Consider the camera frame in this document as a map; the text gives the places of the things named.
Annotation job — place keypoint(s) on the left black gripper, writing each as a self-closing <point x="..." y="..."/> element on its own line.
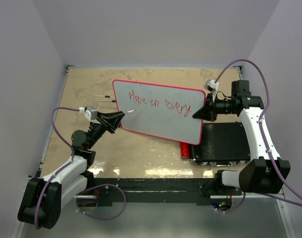
<point x="116" y="117"/>

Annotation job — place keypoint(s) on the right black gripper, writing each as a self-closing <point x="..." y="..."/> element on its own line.
<point x="208" y="112"/>

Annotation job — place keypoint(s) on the pink framed whiteboard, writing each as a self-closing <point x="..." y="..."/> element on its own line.
<point x="163" y="111"/>

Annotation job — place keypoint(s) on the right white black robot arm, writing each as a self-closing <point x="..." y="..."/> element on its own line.
<point x="266" y="170"/>

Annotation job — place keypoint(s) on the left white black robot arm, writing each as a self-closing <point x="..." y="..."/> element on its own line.
<point x="45" y="197"/>

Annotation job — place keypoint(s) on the black ribbed case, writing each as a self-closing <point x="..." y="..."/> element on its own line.
<point x="222" y="144"/>

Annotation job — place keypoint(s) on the red glitter microphone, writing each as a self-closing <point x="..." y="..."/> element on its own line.
<point x="185" y="153"/>

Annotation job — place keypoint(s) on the wire whiteboard stand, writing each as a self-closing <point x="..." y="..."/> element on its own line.
<point x="102" y="98"/>

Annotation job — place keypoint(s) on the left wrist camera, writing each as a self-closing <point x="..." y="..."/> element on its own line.
<point x="90" y="113"/>

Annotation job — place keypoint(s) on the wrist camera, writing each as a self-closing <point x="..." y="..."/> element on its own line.
<point x="90" y="113"/>
<point x="211" y="85"/>

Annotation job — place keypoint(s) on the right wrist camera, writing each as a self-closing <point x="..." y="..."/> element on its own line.
<point x="211" y="85"/>

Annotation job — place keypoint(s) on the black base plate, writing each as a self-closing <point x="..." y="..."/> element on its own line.
<point x="148" y="190"/>

